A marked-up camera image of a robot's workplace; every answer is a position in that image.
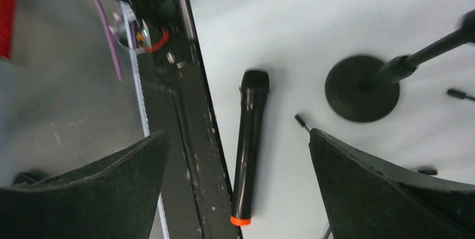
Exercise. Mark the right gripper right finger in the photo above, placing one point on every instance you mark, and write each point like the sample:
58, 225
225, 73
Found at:
368, 197

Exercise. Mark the round base clip mic stand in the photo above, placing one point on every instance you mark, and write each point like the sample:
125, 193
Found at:
362, 88

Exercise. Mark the black microphone orange end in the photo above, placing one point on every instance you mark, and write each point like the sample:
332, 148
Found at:
254, 91

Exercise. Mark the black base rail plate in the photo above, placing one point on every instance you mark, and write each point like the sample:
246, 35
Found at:
173, 96

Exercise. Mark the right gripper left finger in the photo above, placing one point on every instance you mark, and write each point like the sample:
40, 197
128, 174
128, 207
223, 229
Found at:
113, 197

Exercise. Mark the red object at edge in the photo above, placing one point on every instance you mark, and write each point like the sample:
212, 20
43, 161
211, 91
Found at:
7, 24

